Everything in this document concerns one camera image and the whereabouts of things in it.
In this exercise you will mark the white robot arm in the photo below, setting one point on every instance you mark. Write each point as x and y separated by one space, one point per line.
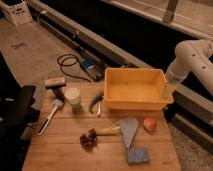
190 56

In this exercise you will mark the white lidded cup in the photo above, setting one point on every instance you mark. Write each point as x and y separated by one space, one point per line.
73 96

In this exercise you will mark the white cardboard box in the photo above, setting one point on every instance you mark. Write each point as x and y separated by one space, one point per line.
17 14

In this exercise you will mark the blue sponge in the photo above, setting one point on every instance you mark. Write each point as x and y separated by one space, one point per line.
137 155

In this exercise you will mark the yellow plastic bin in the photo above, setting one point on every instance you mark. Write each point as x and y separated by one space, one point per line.
135 89

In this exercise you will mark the white handled spatula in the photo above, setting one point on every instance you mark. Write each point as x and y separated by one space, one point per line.
56 105

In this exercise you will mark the dark bristle dish brush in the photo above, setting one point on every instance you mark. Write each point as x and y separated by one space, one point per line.
89 140

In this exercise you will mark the blue power device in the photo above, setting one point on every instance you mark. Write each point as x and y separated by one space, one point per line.
92 70

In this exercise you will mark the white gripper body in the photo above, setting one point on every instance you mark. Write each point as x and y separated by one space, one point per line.
168 89

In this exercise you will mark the wooden block brush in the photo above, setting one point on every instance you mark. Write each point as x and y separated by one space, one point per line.
56 85

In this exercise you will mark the orange peach fruit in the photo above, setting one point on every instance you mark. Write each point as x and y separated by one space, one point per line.
150 124

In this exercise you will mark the grey cloth towel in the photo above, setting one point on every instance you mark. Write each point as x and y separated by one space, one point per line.
128 127

